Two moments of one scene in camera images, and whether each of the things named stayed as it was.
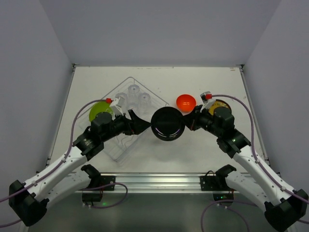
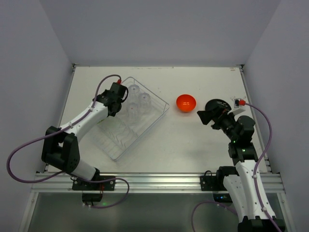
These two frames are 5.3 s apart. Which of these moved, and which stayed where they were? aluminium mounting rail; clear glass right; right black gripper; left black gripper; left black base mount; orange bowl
Moved: right black gripper; left black gripper
Stayed: orange bowl; clear glass right; aluminium mounting rail; left black base mount
